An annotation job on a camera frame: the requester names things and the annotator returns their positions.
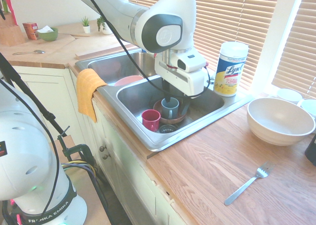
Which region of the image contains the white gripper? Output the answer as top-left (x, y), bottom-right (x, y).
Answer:
top-left (154, 53), bottom-right (207, 115)

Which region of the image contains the silver metal fork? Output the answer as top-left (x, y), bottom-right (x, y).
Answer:
top-left (224, 160), bottom-right (276, 206)

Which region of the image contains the black sink drain strainer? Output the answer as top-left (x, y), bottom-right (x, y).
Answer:
top-left (158, 124), bottom-right (180, 134)

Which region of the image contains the stainless steel double sink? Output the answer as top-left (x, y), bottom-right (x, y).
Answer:
top-left (74, 48), bottom-right (255, 152)

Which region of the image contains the grey blue mug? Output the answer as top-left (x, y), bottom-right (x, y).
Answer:
top-left (160, 97), bottom-right (180, 120)

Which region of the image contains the brown wooden bowl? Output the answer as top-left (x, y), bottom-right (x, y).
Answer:
top-left (153, 99), bottom-right (188, 125)

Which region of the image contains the red cup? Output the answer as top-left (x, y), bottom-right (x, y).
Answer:
top-left (141, 109), bottom-right (161, 133)

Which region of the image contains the chrome faucet base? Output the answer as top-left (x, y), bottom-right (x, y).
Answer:
top-left (206, 70), bottom-right (216, 85)

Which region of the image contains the pink plate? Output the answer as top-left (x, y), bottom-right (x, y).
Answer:
top-left (114, 75), bottom-right (144, 87)

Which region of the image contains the Lysol wipes canister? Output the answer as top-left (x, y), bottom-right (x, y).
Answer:
top-left (213, 41), bottom-right (249, 97)

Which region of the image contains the orange dish towel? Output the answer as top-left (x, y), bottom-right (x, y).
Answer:
top-left (76, 68), bottom-right (108, 124)

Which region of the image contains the cream kitchen cabinet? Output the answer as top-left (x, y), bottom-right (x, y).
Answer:
top-left (9, 65), bottom-right (188, 225)

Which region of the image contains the wide wooden window blind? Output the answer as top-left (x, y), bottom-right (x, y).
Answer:
top-left (127, 0), bottom-right (281, 92)

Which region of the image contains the trailing plant in white pot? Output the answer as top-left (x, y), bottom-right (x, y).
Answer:
top-left (96, 15), bottom-right (114, 35)

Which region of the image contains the large cream bowl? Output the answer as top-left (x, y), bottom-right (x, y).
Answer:
top-left (246, 97), bottom-right (316, 146)

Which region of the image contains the small spiky potted plant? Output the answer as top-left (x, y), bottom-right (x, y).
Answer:
top-left (80, 15), bottom-right (91, 34)

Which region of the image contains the narrow wooden window blind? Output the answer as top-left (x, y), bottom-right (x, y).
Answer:
top-left (271, 0), bottom-right (316, 99)

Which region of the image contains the green bowl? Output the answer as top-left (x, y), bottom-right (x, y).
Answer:
top-left (37, 27), bottom-right (59, 42)

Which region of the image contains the black container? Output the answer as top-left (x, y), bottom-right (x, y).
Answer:
top-left (304, 133), bottom-right (316, 167)

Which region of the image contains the silver metal spoon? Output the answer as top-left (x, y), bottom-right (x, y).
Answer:
top-left (12, 49), bottom-right (46, 56)

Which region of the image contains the white crumpled paper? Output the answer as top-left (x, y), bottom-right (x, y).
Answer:
top-left (36, 26), bottom-right (54, 34)

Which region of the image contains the black stand rod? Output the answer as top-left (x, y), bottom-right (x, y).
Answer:
top-left (0, 52), bottom-right (69, 138)

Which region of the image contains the orange box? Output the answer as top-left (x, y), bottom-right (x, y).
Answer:
top-left (22, 22), bottom-right (39, 41)

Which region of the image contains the wooden knife block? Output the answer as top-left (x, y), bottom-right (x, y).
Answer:
top-left (0, 11), bottom-right (26, 47)

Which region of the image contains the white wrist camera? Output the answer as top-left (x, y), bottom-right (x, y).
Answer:
top-left (170, 49), bottom-right (207, 73)

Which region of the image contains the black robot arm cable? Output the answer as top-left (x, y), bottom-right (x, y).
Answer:
top-left (79, 0), bottom-right (211, 94)

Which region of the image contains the coloured cable bundle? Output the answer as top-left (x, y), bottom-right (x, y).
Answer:
top-left (60, 159), bottom-right (111, 225)

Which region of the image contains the pink handled knife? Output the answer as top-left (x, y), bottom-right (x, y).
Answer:
top-left (4, 0), bottom-right (18, 27)

